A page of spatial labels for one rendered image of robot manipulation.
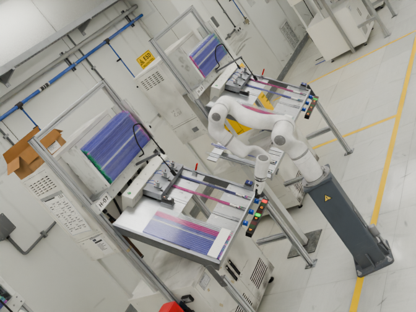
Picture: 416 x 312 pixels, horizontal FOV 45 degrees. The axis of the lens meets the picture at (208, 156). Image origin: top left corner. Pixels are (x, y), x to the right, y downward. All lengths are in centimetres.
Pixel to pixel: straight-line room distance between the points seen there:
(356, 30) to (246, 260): 449
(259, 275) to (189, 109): 147
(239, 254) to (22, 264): 183
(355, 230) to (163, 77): 198
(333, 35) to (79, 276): 476
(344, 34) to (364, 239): 452
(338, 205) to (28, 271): 258
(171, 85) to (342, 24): 371
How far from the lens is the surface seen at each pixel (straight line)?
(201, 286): 329
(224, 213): 326
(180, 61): 420
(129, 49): 608
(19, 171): 341
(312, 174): 308
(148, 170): 343
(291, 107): 433
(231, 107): 304
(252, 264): 372
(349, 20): 737
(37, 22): 548
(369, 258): 338
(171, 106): 433
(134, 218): 322
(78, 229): 341
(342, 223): 323
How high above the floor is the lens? 202
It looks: 16 degrees down
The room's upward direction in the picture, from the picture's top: 37 degrees counter-clockwise
